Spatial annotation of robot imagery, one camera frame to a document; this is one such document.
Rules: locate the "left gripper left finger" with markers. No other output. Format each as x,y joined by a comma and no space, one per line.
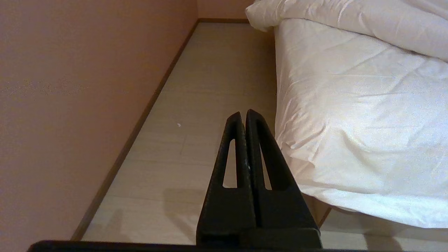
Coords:
227,210

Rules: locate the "white duvet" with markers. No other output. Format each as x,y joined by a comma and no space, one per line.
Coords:
357,21

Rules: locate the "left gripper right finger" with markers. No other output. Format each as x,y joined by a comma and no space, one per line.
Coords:
285,210

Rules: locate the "bed with white sheet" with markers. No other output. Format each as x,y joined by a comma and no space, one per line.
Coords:
360,119

